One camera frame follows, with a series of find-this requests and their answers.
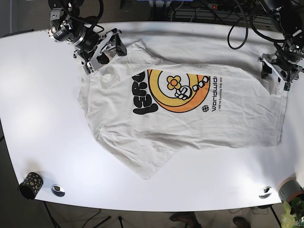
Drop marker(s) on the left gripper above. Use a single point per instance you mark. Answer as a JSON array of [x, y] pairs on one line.
[[286, 72]]

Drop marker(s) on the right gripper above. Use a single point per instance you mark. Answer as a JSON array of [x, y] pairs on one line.
[[95, 58]]

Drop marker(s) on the cream graphic print T-shirt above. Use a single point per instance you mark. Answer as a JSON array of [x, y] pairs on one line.
[[177, 93]]

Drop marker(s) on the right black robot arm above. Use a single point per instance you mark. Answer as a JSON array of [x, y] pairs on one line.
[[84, 34]]

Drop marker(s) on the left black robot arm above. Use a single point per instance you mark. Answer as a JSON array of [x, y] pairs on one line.
[[289, 50]]

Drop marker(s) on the grey plant pot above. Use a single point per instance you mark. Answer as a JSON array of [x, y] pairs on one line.
[[290, 189]]

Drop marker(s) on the black gold-dotted cup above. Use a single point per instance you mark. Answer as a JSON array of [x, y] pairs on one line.
[[31, 185]]

